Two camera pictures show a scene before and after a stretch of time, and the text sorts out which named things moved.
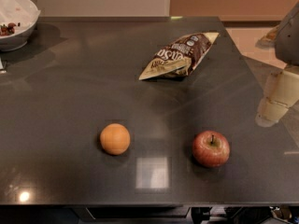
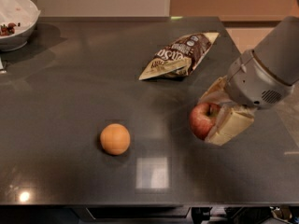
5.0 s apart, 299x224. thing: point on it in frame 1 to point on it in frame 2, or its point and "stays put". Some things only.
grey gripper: (288, 41) to (252, 80)
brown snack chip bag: (179, 57) stays put
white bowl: (18, 19) stays put
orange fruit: (115, 139) stays put
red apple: (211, 148) to (203, 119)
